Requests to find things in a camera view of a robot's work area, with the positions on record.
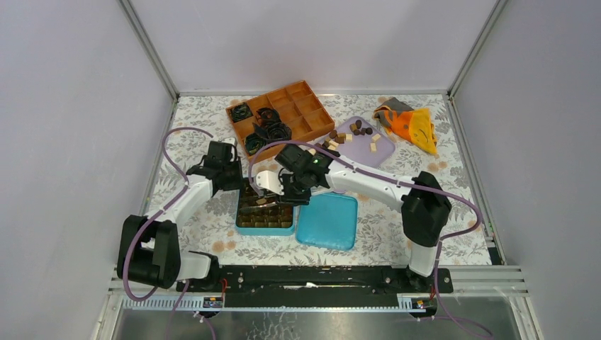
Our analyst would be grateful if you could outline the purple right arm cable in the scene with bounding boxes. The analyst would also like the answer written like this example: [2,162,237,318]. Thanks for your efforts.
[247,140,496,340]

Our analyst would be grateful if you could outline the teal chocolate box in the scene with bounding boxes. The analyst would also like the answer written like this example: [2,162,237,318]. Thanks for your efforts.
[235,178,296,236]

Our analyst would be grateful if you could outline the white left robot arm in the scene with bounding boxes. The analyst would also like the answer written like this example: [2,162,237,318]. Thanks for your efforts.
[117,138,243,291]

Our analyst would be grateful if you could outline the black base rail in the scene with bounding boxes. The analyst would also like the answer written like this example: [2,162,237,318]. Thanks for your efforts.
[176,265,454,309]

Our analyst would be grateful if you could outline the metal serving tongs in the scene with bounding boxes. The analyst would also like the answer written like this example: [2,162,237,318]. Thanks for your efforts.
[239,196,281,211]

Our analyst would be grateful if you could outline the rolled dark patterned tie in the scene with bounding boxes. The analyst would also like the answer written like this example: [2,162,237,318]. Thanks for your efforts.
[253,123,292,144]

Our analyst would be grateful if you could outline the orange grey cloth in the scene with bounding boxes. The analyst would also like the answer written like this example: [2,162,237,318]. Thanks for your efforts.
[373,97,438,154]

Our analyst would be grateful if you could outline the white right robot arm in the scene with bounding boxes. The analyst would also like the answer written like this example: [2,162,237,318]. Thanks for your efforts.
[255,143,451,292]

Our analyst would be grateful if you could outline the wooden compartment tray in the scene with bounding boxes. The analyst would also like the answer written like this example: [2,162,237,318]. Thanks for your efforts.
[226,80,335,162]

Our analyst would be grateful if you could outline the teal box lid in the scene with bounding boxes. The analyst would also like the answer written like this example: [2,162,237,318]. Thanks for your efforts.
[296,193,358,251]

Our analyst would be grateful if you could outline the lavender plastic tray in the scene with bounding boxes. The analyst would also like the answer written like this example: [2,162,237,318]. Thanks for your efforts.
[335,116,395,168]

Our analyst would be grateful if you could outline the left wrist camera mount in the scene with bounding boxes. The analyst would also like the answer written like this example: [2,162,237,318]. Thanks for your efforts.
[221,137,238,149]

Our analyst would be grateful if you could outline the rolled dark floral tie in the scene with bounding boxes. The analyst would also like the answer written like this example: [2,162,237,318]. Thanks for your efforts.
[229,103,253,123]

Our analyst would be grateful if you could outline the rolled dark green tie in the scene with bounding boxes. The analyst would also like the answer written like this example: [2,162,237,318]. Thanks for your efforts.
[245,132,269,155]

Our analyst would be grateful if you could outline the pile of assorted chocolates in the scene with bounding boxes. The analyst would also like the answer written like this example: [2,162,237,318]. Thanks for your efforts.
[313,117,388,160]

